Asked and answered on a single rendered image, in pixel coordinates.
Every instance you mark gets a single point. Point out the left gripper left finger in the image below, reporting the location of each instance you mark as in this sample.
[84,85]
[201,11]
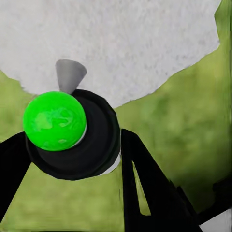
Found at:
[14,162]

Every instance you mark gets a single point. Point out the insectifuge atomizer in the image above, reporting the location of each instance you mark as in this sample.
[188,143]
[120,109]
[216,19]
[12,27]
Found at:
[72,134]

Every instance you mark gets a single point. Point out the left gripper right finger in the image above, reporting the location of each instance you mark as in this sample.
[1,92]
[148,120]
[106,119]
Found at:
[168,211]

